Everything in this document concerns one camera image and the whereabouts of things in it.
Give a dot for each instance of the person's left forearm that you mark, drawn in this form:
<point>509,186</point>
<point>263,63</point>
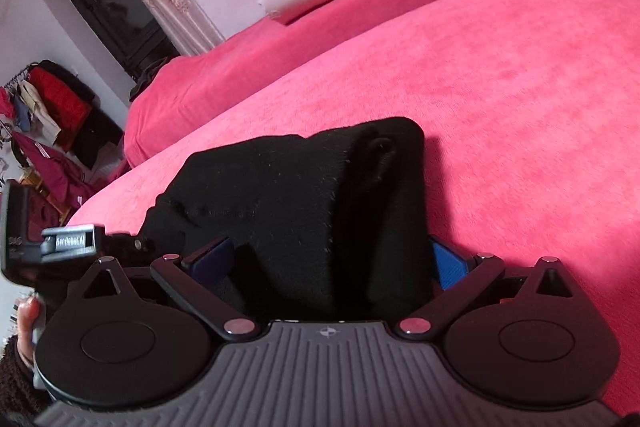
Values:
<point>17,387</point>

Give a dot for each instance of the cream garment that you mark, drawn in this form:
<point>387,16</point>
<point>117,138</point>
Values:
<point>37,107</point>

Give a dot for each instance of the person's left hand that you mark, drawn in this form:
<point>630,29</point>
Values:
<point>27,327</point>

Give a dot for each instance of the red puffer jacket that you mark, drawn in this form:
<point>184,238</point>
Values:
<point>57,104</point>

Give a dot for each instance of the pink fleece blanket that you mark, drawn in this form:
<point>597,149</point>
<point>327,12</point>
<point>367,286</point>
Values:
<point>500,107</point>
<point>280,52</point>

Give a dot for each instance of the black knit pants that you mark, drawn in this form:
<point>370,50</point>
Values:
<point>320,217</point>

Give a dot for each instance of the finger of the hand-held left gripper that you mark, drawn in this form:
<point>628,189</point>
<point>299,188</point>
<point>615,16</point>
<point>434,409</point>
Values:
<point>127,246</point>

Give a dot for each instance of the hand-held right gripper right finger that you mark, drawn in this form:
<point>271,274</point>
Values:
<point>452,264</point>

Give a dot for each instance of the maroon jacket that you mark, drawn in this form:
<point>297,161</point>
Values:
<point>55,172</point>

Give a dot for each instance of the dark cloth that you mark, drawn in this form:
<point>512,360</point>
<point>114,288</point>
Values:
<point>147,79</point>

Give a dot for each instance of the red hanging garment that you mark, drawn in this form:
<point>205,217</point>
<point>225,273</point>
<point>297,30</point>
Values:
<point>6,102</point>

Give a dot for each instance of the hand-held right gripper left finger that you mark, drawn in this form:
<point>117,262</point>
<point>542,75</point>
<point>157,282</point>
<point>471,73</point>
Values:
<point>207,264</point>

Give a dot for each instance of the blue garment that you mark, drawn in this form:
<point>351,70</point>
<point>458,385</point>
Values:
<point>21,114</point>

